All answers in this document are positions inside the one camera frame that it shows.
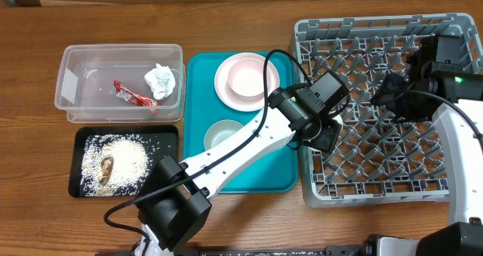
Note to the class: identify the cream cup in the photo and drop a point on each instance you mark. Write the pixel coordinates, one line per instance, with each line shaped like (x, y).
(337, 120)

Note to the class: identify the clear plastic waste bin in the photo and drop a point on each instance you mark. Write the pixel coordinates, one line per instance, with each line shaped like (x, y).
(85, 87)

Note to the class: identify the black tray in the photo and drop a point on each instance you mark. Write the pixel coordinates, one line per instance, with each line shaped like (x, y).
(82, 135)

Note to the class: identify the grey dishwasher rack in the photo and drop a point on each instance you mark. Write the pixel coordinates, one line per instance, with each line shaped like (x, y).
(375, 160)

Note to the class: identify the teal serving tray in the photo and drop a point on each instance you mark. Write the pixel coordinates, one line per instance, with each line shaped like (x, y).
(274, 173)

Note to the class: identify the white napkin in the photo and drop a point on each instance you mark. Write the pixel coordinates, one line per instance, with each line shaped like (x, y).
(161, 81)

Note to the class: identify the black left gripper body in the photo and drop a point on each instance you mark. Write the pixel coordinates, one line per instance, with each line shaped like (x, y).
(327, 134)

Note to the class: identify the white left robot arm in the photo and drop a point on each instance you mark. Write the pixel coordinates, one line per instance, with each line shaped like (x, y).
(175, 200)

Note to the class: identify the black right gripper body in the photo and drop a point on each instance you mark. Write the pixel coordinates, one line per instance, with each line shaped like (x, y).
(407, 106)

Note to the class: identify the large pink plate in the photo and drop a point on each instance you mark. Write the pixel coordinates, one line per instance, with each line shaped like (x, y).
(229, 97)

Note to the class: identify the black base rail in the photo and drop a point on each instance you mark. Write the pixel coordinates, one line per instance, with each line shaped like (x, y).
(331, 250)

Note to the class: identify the grey bowl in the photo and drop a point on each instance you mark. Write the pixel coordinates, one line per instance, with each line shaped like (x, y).
(220, 131)

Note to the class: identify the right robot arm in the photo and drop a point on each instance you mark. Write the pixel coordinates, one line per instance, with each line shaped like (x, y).
(453, 101)

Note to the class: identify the rice and food scraps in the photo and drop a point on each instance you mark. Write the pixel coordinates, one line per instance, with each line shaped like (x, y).
(118, 164)

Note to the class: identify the red snack wrapper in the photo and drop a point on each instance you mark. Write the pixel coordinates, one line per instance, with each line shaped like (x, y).
(138, 99)

